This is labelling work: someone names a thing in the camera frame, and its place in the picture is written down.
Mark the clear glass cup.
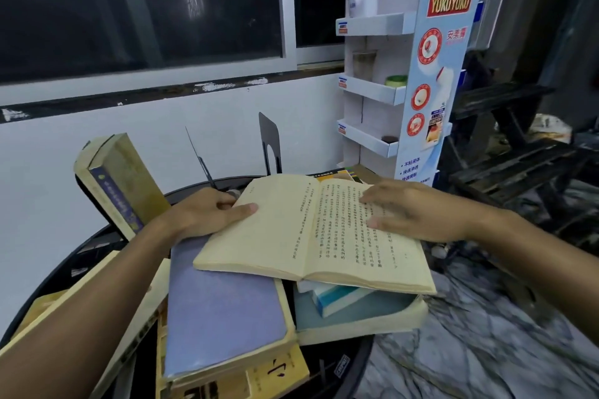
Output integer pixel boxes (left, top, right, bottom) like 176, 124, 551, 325
351, 50, 377, 82

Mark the row of books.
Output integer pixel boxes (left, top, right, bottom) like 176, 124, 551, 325
61, 112, 284, 282

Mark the yellow book with blue spine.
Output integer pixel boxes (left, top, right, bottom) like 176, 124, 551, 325
87, 133, 172, 235

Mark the cream-paged book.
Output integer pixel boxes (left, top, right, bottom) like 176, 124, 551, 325
192, 173, 437, 296

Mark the grey cover book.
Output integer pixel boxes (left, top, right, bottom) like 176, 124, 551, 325
73, 134, 134, 241

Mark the dark wooden bench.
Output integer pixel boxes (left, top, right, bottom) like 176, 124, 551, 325
444, 50, 599, 250

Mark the lavender Hanyu Pinyin dictionary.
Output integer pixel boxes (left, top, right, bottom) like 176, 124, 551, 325
163, 233, 298, 388

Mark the aluminium frame window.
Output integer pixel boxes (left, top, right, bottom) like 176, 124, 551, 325
0, 0, 347, 107

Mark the yellow book with black characters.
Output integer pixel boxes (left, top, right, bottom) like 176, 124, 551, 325
157, 300, 311, 399

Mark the cream book with barcode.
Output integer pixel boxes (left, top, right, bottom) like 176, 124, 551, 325
0, 249, 172, 399

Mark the Understanding Business textbook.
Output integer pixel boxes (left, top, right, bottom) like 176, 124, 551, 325
297, 279, 375, 319

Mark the round black table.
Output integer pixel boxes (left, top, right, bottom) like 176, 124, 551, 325
0, 174, 375, 399

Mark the person's left hand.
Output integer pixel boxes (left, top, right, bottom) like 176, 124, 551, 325
163, 186, 259, 243

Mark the white cardboard display stand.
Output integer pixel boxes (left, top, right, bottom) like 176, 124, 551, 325
334, 0, 490, 189

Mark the large grey-teal book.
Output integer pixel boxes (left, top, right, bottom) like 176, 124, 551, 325
292, 289, 429, 347

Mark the person's right forearm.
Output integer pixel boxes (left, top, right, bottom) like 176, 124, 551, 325
482, 206, 599, 348

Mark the orange illustrated cover book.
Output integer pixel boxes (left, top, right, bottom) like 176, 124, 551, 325
306, 169, 371, 185

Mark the person's left forearm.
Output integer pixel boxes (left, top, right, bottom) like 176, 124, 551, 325
0, 216, 181, 399

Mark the white plastic bag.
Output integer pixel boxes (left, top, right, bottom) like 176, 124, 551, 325
526, 113, 573, 145

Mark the person's right hand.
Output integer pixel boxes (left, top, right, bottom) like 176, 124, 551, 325
359, 178, 504, 245

